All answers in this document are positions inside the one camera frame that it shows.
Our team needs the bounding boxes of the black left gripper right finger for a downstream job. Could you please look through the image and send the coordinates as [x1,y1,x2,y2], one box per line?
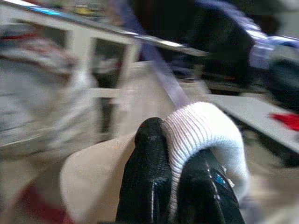
[176,149,246,224]

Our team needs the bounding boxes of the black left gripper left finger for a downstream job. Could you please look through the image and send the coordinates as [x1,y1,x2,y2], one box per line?
[116,118,173,224]

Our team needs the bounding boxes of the white knit garment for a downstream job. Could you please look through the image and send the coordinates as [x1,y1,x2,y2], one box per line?
[161,101,253,224]

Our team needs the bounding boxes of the red garment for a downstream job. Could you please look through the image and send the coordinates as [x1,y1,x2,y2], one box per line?
[268,112,299,131]

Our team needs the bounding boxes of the white open shelf frame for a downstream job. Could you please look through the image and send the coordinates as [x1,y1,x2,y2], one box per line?
[53,21,141,140]

